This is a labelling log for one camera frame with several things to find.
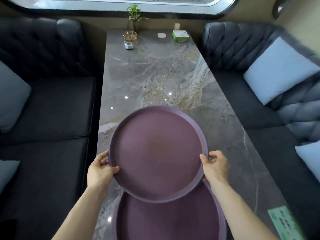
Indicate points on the person's left hand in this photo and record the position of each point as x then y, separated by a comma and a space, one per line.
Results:
98, 176

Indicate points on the person's right hand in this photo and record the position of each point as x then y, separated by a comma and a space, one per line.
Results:
217, 169

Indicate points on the round purple tray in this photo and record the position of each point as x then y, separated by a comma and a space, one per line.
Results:
175, 219
157, 152

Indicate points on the person's right forearm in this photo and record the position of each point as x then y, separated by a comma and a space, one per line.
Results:
237, 212

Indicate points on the person's left forearm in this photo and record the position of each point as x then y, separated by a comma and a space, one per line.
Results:
80, 217

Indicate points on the black tufted leather sofa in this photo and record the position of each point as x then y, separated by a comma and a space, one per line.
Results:
57, 107
230, 47

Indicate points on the green table sticker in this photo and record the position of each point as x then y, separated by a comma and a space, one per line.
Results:
285, 222

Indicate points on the light blue cushion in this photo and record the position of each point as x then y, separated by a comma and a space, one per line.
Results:
277, 69
12, 97
311, 159
7, 173

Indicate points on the grey marble table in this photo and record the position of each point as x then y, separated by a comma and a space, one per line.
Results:
162, 72

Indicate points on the small white device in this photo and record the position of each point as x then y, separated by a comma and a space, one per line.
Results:
129, 45

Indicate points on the green tissue box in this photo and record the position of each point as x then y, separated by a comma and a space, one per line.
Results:
180, 36

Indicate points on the clear glass ashtray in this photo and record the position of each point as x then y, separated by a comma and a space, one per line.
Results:
129, 36

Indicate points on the small white round disc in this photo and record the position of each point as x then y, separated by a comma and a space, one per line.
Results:
161, 35

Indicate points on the small beige bottle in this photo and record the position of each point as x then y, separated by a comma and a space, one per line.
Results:
177, 26

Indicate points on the green plant in glass vase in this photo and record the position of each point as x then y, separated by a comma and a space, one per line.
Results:
133, 12

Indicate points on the large rounded silver window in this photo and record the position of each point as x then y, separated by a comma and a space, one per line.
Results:
125, 3

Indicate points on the rounded dark side window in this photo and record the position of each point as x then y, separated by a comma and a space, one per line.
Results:
281, 7

